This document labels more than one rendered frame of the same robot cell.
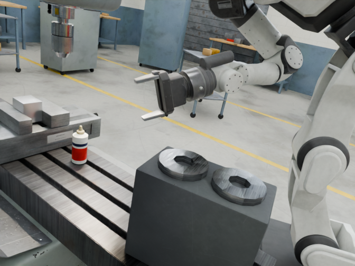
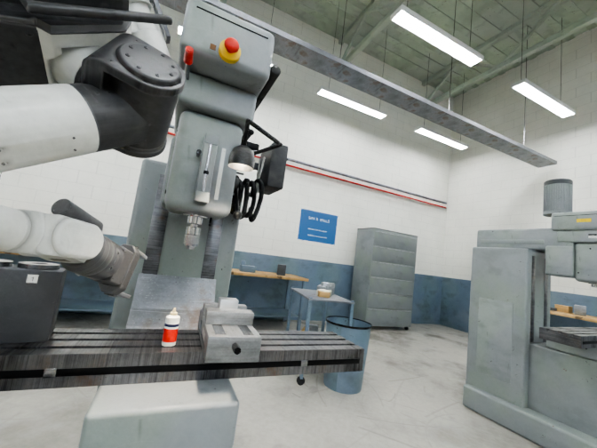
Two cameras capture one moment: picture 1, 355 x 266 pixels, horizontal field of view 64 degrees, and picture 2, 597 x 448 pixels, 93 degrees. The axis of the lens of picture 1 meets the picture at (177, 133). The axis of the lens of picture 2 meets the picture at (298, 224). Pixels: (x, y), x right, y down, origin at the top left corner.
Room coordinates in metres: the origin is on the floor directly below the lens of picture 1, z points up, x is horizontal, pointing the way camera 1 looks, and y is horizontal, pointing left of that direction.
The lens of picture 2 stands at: (1.49, -0.27, 1.21)
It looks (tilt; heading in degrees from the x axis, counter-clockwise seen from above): 7 degrees up; 126
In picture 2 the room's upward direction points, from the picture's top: 7 degrees clockwise
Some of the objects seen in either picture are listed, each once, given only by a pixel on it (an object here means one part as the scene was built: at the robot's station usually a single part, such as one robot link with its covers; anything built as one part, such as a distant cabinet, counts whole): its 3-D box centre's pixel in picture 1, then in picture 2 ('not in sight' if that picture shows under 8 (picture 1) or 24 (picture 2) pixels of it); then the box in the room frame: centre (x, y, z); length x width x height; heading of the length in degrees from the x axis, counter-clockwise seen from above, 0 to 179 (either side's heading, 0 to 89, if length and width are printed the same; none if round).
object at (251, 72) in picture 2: not in sight; (218, 79); (0.64, 0.31, 1.81); 0.47 x 0.26 x 0.16; 150
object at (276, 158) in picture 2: not in sight; (272, 170); (0.57, 0.74, 1.62); 0.20 x 0.09 x 0.21; 150
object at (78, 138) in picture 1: (80, 143); (171, 325); (0.69, 0.26, 0.96); 0.04 x 0.04 x 0.11
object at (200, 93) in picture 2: not in sight; (211, 116); (0.62, 0.32, 1.68); 0.34 x 0.24 x 0.10; 150
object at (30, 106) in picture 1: (27, 109); (226, 308); (0.73, 0.43, 1.01); 0.06 x 0.05 x 0.06; 57
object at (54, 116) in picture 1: (46, 111); (228, 316); (0.78, 0.40, 0.99); 0.15 x 0.06 x 0.04; 57
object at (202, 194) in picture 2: not in sight; (206, 169); (0.75, 0.24, 1.45); 0.04 x 0.04 x 0.21; 60
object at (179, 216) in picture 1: (198, 217); (6, 299); (0.42, -0.07, 1.00); 0.22 x 0.12 x 0.20; 69
